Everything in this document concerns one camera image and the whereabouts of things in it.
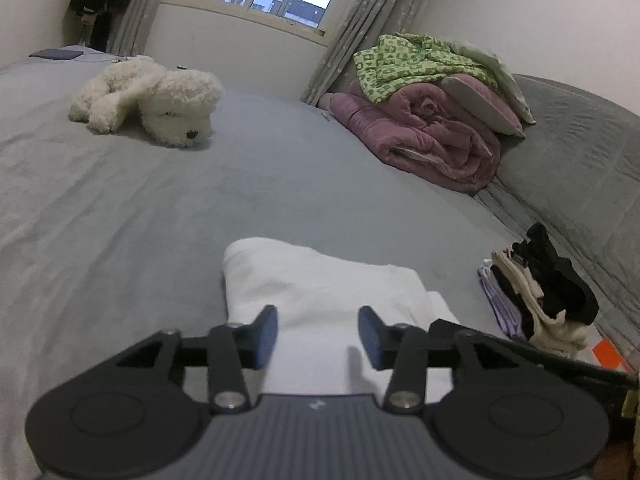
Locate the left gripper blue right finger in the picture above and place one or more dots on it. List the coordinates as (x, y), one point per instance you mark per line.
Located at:
(385, 345)

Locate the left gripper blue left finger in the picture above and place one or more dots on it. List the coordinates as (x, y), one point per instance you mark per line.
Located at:
(255, 342)

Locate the white t-shirt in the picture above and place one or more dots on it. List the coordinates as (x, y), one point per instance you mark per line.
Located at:
(318, 350)

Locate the beige folded garment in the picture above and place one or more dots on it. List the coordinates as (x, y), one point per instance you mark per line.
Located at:
(548, 332)

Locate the lavender folded garment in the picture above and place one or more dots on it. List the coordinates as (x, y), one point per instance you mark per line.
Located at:
(507, 315)

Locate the orange card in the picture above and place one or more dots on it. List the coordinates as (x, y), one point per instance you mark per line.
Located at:
(607, 356)

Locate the black folded garment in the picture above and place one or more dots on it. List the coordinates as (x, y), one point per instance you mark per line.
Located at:
(564, 290)

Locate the pink quilt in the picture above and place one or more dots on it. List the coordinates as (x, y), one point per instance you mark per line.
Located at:
(422, 131)

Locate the grey quilted mat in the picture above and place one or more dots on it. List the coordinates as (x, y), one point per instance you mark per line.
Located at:
(576, 171)

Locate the white plush dog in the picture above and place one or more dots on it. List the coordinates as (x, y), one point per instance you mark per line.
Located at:
(175, 107)

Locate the pink white pillow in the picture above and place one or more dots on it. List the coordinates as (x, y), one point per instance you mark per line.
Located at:
(482, 103)

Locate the green patterned blanket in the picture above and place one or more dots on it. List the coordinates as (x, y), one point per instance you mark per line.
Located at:
(401, 59)

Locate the pale green pillow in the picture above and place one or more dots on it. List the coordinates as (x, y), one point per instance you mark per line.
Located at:
(505, 79)

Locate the left grey curtain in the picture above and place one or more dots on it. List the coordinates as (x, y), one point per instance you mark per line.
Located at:
(130, 32)

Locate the grey curtain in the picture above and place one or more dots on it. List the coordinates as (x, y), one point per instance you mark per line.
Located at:
(360, 28)
(130, 32)

